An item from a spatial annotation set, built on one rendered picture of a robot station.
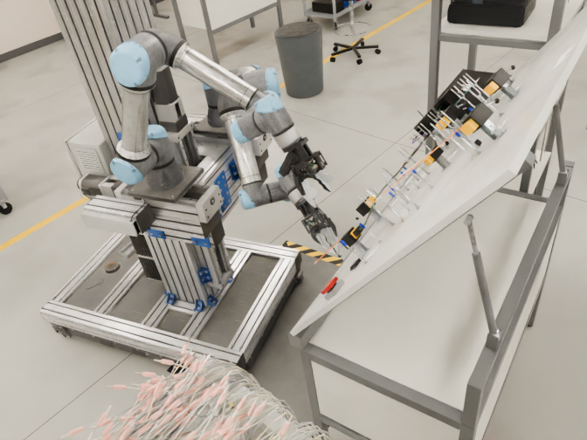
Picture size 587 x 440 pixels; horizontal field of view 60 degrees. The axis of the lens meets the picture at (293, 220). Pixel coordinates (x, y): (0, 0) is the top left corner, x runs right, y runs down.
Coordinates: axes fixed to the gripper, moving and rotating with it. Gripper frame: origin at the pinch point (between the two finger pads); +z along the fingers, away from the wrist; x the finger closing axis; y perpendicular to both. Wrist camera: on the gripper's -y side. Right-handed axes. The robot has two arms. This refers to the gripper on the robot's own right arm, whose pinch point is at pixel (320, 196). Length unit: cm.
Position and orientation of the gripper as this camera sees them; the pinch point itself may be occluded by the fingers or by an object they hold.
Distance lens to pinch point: 162.3
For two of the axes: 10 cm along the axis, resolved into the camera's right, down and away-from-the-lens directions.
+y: 6.4, -1.1, -7.6
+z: 5.2, 7.9, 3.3
